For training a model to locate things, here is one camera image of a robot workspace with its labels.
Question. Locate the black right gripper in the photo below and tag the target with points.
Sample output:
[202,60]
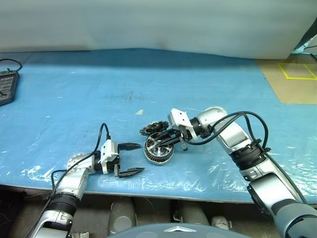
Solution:
[183,135]

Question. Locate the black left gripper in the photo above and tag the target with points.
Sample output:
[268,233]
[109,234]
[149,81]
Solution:
[117,163]

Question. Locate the silver spoked rotor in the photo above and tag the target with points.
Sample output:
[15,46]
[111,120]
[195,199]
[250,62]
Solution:
[161,151]

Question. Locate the silver motor housing copper windings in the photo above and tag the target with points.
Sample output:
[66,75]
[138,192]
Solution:
[154,160]

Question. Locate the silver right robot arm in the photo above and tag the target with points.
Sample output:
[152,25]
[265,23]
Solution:
[232,134]

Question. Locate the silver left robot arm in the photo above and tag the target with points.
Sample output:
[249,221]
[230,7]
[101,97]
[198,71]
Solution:
[74,178]

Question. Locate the black toothed gear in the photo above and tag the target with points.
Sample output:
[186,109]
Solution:
[153,127]

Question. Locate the small beige scrap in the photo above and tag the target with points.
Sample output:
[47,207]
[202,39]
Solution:
[140,112]

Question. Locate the grey rounded cylinder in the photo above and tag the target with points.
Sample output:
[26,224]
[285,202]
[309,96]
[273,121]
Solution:
[193,213]
[122,215]

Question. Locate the blue table mat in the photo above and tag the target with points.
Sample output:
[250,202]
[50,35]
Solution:
[198,81]

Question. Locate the grey robot torso silver emblem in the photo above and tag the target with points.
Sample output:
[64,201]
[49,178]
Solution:
[153,233]

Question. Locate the white rounded object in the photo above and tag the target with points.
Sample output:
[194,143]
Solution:
[220,221]

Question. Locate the white backdrop sheet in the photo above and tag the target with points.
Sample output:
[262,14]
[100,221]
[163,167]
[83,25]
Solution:
[148,22]

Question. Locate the black box device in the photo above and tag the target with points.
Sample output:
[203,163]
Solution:
[7,86]

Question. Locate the teal background equipment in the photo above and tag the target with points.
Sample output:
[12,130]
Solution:
[305,44]

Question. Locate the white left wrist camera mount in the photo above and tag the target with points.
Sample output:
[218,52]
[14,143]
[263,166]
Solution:
[109,151]

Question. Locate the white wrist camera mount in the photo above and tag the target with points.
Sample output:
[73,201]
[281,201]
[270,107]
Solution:
[178,116]
[109,151]

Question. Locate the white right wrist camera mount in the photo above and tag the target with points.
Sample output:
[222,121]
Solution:
[178,116]

